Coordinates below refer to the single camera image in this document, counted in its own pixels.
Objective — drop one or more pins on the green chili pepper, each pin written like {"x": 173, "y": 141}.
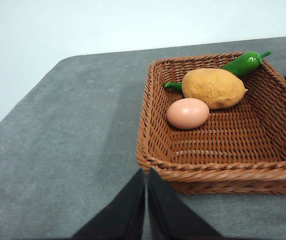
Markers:
{"x": 245, "y": 62}

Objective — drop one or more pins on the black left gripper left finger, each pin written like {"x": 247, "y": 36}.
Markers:
{"x": 120, "y": 215}

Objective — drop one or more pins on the brown wicker basket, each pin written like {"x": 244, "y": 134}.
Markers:
{"x": 232, "y": 140}

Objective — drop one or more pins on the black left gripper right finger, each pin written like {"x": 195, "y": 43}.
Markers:
{"x": 172, "y": 215}

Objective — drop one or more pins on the light brown egg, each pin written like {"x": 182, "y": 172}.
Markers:
{"x": 187, "y": 113}

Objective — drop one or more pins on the yellow-orange potato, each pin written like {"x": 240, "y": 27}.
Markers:
{"x": 212, "y": 87}

